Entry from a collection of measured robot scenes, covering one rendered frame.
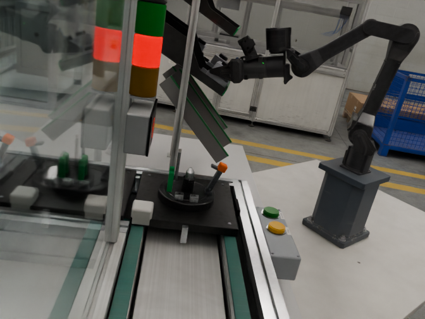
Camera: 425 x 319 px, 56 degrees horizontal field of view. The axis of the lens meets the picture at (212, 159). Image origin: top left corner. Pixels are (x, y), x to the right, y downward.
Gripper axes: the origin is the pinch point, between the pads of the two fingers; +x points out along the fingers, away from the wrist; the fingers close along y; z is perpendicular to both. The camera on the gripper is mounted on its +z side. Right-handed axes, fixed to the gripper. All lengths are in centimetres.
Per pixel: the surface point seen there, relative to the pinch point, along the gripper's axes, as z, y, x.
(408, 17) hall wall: 33, -864, -239
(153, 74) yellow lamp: 3.0, 49.0, 2.0
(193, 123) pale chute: -14.1, 4.5, 8.6
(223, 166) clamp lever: -21.0, 24.0, -3.4
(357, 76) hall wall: -87, -862, -137
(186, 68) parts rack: 1.5, 8.4, 8.1
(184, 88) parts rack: -3.8, 8.1, 9.4
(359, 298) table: -51, 29, -34
